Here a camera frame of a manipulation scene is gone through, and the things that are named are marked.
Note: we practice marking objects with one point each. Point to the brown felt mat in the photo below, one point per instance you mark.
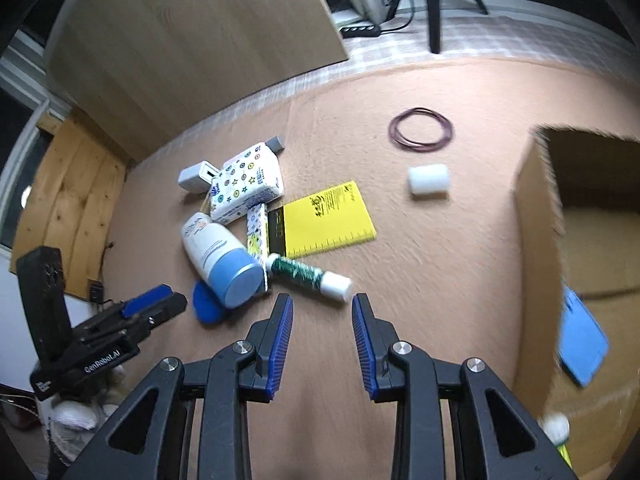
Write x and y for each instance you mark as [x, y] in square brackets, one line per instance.
[450, 260]

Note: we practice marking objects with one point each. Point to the orange pine wood panel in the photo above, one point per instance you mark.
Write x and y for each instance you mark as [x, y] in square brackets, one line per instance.
[70, 200]

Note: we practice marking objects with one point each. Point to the white window frame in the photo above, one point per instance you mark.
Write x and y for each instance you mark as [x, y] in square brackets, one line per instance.
[27, 120]

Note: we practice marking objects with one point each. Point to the maroon rubber bands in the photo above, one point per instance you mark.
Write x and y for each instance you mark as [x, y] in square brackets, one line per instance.
[395, 132]

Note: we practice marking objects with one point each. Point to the green and white tube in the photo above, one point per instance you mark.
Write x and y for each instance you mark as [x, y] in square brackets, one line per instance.
[300, 272]

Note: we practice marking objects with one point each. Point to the large light wooden board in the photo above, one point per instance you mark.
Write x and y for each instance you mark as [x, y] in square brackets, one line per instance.
[190, 35]

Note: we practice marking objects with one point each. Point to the black wall plug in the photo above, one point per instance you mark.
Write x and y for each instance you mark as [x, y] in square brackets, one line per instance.
[95, 291]

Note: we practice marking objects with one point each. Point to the person's left hand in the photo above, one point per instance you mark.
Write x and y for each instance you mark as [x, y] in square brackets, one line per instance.
[75, 412]

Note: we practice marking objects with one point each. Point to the white cylinder cap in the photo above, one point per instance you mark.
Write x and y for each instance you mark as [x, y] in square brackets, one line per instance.
[429, 179]

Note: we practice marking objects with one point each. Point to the cardboard box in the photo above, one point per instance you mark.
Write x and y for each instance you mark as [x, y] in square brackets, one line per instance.
[537, 220]

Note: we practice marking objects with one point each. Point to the blue round lid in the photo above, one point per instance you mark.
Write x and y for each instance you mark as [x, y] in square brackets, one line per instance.
[205, 307]

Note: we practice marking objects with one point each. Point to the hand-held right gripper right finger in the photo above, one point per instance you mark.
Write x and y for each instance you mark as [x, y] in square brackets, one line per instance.
[362, 345]

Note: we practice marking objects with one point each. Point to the black power strip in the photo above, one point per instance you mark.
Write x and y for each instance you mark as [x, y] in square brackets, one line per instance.
[361, 30]

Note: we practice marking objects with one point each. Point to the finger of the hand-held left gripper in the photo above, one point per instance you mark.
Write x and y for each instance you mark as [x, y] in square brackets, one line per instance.
[150, 299]
[167, 308]

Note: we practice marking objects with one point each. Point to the star patterned tissue pack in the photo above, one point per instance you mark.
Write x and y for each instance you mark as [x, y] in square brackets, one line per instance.
[245, 180]

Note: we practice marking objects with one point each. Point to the yellow notepad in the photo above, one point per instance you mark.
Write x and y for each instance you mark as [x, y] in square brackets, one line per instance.
[330, 220]

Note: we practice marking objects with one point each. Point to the white tipped green object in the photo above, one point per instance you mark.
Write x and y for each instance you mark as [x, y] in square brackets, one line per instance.
[556, 427]

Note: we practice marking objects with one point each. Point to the pink tube with grey cap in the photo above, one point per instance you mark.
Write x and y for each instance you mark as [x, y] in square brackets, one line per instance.
[275, 143]

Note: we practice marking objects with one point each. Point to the white charger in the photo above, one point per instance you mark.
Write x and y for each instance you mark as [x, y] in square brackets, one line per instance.
[192, 176]

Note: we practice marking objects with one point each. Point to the blue rectangular pad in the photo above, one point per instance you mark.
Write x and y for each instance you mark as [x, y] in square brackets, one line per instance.
[582, 340]

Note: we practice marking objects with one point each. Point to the white lotion bottle blue cap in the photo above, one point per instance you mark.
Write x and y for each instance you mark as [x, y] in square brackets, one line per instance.
[215, 255]

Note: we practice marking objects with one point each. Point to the narrow patterned packet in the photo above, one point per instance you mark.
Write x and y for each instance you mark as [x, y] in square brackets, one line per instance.
[256, 232]

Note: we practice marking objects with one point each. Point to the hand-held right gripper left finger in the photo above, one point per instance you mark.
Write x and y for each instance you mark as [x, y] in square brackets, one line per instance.
[282, 345]

